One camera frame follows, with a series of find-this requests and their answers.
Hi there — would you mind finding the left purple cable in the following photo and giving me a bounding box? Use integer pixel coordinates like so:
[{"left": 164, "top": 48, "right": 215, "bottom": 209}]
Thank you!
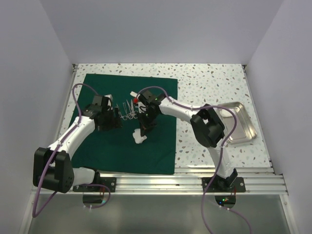
[{"left": 31, "top": 83, "right": 112, "bottom": 218}]

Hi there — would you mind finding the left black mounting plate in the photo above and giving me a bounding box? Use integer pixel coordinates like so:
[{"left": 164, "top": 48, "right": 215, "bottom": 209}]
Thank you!
[{"left": 73, "top": 177, "right": 117, "bottom": 193}]

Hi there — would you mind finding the black mounting plate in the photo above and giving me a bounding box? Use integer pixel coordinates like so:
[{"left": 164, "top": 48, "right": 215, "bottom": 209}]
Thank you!
[
  {"left": 207, "top": 177, "right": 246, "bottom": 193},
  {"left": 73, "top": 177, "right": 117, "bottom": 193}
]

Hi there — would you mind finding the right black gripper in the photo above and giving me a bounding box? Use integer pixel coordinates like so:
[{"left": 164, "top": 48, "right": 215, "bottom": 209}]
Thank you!
[{"left": 136, "top": 109, "right": 159, "bottom": 137}]

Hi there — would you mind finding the aluminium rail frame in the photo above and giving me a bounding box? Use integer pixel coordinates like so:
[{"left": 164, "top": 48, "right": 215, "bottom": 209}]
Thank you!
[{"left": 29, "top": 63, "right": 294, "bottom": 234}]

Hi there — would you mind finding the green surgical cloth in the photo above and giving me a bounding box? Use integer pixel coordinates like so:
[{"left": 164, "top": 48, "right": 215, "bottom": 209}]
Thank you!
[{"left": 72, "top": 74, "right": 177, "bottom": 175}]

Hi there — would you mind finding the steel instrument tray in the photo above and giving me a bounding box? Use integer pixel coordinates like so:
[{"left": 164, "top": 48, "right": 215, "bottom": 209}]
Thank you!
[{"left": 218, "top": 101, "right": 257, "bottom": 144}]

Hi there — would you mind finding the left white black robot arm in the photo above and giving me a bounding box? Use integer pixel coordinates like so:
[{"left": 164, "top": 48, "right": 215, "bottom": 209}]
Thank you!
[{"left": 33, "top": 95, "right": 122, "bottom": 193}]

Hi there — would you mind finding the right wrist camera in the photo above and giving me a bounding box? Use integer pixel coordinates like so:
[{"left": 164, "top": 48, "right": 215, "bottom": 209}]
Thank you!
[{"left": 138, "top": 90, "right": 156, "bottom": 105}]

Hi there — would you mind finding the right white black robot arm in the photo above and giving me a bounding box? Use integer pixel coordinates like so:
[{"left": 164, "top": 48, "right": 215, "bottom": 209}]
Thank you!
[{"left": 133, "top": 88, "right": 237, "bottom": 192}]

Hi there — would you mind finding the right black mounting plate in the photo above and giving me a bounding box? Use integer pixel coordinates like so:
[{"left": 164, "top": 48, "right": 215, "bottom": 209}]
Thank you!
[{"left": 207, "top": 177, "right": 246, "bottom": 193}]

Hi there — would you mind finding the white gauze strip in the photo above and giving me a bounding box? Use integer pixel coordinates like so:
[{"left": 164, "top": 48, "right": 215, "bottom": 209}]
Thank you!
[{"left": 130, "top": 91, "right": 137, "bottom": 98}]

